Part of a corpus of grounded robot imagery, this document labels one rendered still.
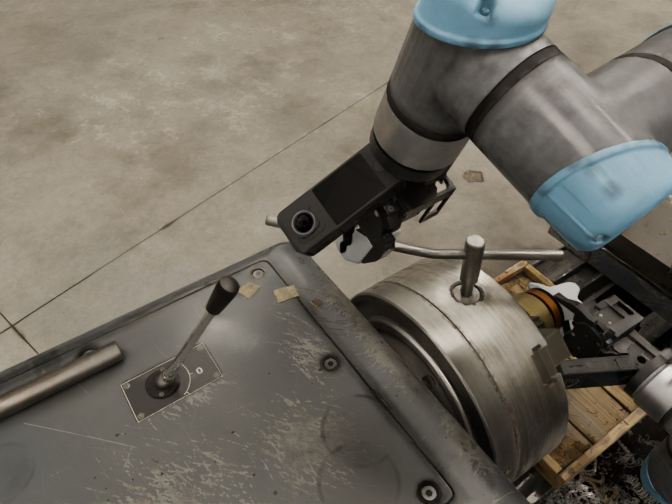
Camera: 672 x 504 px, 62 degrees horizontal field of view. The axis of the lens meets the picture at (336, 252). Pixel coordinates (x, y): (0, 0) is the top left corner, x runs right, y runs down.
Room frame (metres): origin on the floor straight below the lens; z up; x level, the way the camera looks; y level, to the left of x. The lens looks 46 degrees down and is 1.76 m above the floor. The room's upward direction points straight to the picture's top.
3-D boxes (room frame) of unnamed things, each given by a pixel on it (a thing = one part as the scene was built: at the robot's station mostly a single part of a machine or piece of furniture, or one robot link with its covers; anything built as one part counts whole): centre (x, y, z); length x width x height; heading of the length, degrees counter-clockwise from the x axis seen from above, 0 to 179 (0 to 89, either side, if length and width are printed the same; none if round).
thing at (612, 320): (0.46, -0.41, 1.08); 0.12 x 0.09 x 0.08; 33
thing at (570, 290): (0.54, -0.35, 1.10); 0.09 x 0.06 x 0.03; 33
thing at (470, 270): (0.43, -0.16, 1.26); 0.02 x 0.02 x 0.12
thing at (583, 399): (0.56, -0.37, 0.89); 0.36 x 0.30 x 0.04; 34
